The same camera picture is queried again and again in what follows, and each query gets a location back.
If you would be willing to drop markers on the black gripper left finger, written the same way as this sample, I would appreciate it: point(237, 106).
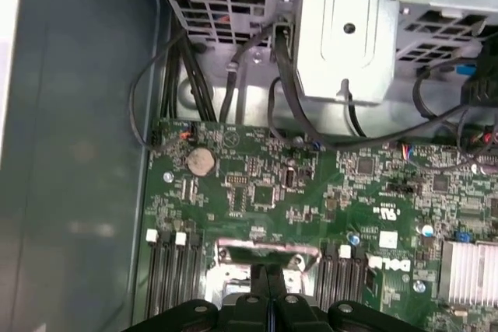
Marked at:
point(249, 312)

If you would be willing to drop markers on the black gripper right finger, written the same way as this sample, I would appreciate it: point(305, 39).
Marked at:
point(290, 312)

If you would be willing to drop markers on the blue top capacitor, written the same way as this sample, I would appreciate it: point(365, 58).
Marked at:
point(427, 229)
point(317, 145)
point(354, 236)

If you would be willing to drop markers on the green motherboard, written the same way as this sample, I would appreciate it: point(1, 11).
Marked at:
point(323, 176)

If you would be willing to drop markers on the coin cell battery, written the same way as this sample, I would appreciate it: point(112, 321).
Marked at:
point(200, 161)

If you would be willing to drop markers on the silver chipset heatsink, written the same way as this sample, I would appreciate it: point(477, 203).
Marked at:
point(467, 270)

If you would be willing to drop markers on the black PC case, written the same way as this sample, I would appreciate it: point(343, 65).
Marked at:
point(78, 114)

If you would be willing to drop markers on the grey metal bracket plate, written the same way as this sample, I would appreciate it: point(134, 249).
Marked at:
point(330, 60)

